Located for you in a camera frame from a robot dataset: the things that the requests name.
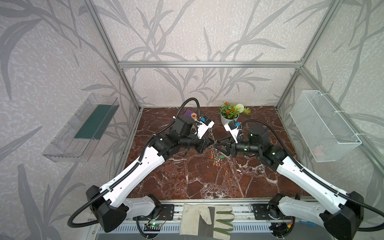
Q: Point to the white wire mesh basket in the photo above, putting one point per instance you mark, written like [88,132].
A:
[325,131]

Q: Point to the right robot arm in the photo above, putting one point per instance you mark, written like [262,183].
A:
[339,212]

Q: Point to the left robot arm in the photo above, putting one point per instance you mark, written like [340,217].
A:
[109,206]

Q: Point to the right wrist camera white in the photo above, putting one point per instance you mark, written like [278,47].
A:
[235,129]

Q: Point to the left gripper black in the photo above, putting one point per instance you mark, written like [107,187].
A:
[201,142]

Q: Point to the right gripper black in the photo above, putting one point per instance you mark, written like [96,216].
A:
[232,146]

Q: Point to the orange ribbed vase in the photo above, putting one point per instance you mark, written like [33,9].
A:
[194,116]

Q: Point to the white pot artificial plant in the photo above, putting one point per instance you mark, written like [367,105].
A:
[230,112]

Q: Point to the left circuit board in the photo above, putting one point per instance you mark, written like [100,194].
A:
[153,227]

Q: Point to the beige green work glove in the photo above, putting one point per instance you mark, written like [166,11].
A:
[206,220]

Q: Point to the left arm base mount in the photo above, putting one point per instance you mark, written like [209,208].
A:
[164,212]

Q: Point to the clear plastic wall shelf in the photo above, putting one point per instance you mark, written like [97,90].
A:
[78,139]

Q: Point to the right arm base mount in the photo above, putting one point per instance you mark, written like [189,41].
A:
[260,211]

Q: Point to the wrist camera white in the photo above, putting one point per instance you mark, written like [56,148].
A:
[235,129]
[204,124]

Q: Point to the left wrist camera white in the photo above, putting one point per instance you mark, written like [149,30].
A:
[204,124]

